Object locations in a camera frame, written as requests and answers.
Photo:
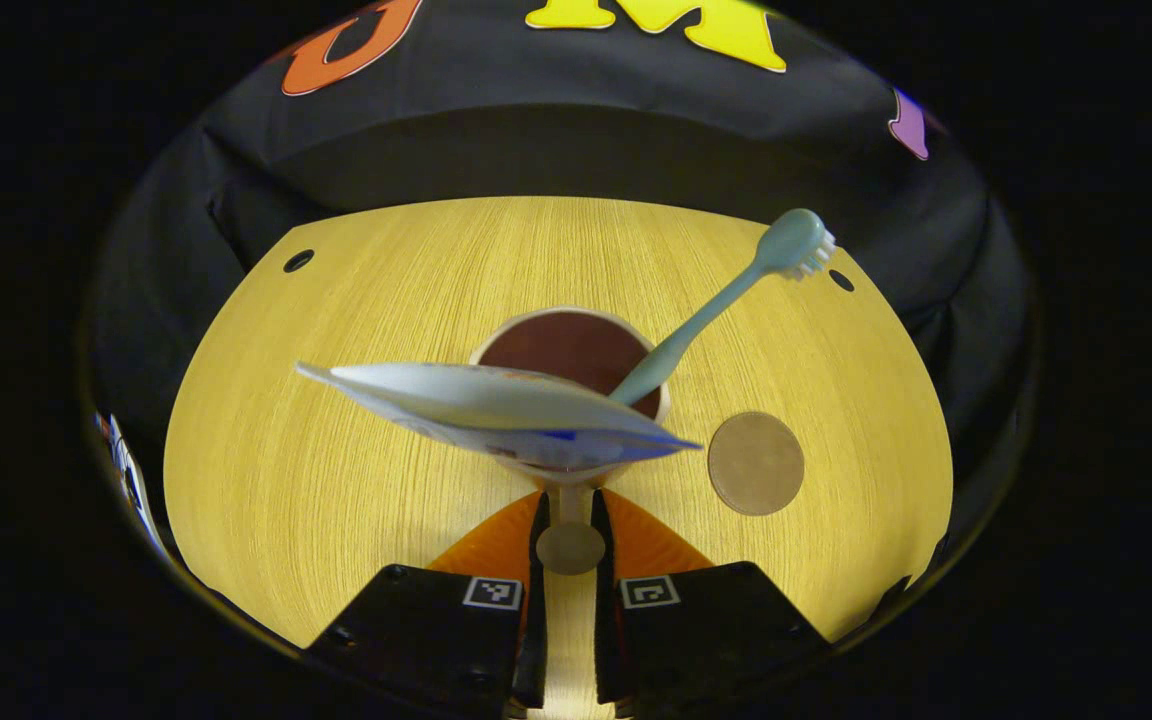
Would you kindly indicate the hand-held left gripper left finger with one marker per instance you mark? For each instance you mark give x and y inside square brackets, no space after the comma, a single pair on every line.
[536,640]

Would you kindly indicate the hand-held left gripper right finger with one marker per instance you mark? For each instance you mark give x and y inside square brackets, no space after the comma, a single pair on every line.
[604,640]

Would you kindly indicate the round brown coaster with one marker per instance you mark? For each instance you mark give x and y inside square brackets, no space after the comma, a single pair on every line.
[756,464]

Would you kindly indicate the white toothpaste tube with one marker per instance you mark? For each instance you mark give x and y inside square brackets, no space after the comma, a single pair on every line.
[496,400]

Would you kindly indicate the beige cup with brown inside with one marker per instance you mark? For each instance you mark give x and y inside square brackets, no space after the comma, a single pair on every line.
[566,350]

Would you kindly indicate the pale teal toothbrush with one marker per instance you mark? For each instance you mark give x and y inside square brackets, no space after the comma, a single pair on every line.
[696,325]

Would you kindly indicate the wooden desktop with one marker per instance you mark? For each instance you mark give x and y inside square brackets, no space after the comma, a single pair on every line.
[336,500]

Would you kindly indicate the black backdrop cloth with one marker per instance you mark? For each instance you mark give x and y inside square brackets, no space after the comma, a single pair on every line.
[536,150]

